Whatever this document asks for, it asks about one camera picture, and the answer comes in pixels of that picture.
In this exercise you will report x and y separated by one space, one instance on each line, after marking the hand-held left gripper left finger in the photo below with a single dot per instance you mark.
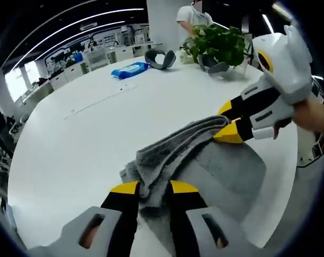
122 214

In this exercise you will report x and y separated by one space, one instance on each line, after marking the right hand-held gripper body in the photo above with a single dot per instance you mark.
287 67

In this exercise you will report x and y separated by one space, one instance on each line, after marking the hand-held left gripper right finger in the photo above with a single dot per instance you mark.
188 214

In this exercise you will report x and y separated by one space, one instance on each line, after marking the grey towel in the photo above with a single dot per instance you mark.
218 171

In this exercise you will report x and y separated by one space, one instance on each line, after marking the person's right hand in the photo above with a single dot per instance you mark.
310 116

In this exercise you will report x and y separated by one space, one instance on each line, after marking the person's white printed shirt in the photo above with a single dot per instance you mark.
307 152

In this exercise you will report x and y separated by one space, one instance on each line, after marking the green potted plant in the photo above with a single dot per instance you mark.
218 42

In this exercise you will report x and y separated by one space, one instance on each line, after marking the white table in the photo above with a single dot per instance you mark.
84 134

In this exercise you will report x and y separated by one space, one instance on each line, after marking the dark grey headset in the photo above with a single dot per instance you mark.
151 57

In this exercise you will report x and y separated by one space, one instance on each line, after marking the blue wet wipes pack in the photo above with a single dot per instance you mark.
130 70

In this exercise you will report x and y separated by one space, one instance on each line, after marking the blue container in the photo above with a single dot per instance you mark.
77 57

